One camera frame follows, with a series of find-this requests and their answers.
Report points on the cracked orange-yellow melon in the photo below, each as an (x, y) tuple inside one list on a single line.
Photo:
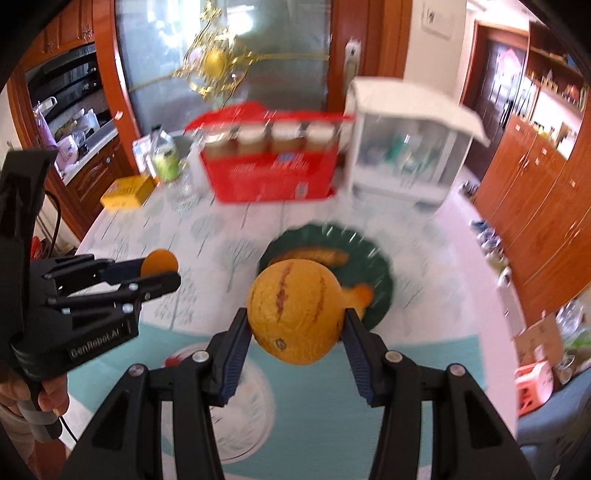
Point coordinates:
[(295, 314)]

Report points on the frosted glass door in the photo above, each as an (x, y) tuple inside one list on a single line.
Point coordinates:
[(286, 41)]

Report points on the person's left hand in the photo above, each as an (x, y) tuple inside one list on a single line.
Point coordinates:
[(55, 397)]

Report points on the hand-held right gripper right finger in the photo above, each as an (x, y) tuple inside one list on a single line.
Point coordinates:
[(362, 364)]

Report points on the green leaf-shaped plate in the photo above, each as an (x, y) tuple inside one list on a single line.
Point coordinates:
[(378, 286)]

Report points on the clear drinking glass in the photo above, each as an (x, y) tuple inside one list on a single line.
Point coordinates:
[(183, 194)]

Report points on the white countertop cabinet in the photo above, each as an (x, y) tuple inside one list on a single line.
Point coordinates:
[(406, 152)]

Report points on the pink plastic bag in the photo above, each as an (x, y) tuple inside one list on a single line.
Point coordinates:
[(67, 154)]

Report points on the pink plastic stool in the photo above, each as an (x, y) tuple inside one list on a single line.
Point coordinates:
[(533, 387)]

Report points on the white wall switch plate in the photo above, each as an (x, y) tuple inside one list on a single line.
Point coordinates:
[(437, 21)]

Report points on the white plastic bottle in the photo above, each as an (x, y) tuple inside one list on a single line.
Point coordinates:
[(197, 161)]

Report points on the small red fruit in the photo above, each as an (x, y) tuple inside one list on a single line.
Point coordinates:
[(174, 359)]

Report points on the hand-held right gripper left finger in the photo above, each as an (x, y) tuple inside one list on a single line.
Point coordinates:
[(233, 360)]

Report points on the black range hood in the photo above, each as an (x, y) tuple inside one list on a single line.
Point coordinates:
[(62, 69)]

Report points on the white and blue carton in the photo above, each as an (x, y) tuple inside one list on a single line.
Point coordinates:
[(142, 157)]

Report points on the spotted banana with red sticker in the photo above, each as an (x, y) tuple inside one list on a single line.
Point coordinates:
[(318, 257)]

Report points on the clear plastic bag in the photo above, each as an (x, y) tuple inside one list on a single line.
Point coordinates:
[(575, 323)]

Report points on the cardboard box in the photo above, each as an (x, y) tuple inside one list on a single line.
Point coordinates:
[(538, 341)]

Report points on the red door decoration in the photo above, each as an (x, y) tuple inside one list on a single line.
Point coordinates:
[(510, 62)]

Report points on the dark entrance door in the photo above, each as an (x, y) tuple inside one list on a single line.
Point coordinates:
[(489, 78)]

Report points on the wooden kitchen base cabinet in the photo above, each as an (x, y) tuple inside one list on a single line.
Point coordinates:
[(97, 180)]

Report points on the wooden wall cabinets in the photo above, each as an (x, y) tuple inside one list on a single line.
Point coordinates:
[(531, 207)]

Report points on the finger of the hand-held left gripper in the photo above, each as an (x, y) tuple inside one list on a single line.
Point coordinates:
[(83, 270), (152, 285)]

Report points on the small dark cups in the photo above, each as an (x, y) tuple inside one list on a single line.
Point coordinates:
[(489, 244)]

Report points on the tree print tablecloth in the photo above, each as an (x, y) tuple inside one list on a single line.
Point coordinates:
[(207, 230)]

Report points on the red paper cup package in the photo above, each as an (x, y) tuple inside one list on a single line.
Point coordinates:
[(272, 175)]

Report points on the gold door ornament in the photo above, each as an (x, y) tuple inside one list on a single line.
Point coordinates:
[(214, 62)]

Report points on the small orange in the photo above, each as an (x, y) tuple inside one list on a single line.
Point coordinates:
[(159, 263)]

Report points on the blue-grey chair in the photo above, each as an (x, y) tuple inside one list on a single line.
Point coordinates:
[(554, 420)]

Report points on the yellow flat box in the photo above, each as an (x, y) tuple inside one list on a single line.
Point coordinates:
[(127, 193)]

